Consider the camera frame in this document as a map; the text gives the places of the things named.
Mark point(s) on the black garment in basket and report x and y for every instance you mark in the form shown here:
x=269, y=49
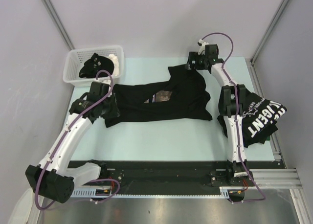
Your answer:
x=96, y=63

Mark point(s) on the white perforated plastic basket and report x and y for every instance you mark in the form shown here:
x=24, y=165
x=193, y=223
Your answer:
x=76, y=58

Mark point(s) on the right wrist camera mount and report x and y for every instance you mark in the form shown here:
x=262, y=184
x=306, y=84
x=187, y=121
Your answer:
x=210, y=51

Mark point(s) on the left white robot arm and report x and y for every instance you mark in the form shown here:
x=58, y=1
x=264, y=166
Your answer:
x=51, y=178

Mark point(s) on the white slotted cable duct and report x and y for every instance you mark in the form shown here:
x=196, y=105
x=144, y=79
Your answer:
x=84, y=193

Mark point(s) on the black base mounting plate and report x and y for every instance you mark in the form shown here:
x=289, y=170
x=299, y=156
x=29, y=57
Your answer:
x=170, y=178

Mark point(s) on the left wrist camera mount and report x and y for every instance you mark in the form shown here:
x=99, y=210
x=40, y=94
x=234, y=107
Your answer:
x=99, y=89

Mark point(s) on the folded black printed t-shirt stack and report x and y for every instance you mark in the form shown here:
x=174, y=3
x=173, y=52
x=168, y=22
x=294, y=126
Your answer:
x=259, y=119

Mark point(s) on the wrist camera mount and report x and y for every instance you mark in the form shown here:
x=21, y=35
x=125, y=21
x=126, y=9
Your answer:
x=210, y=51
x=99, y=89

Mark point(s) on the black graphic t-shirt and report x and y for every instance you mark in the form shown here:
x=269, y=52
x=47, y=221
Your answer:
x=184, y=95

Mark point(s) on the white cloth in basket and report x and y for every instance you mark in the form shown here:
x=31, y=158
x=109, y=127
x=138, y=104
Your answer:
x=114, y=59

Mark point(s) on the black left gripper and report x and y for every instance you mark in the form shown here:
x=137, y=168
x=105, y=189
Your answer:
x=115, y=112

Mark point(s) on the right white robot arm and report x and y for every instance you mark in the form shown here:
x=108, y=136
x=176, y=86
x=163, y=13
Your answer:
x=230, y=107

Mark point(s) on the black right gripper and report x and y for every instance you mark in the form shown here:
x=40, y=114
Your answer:
x=193, y=56

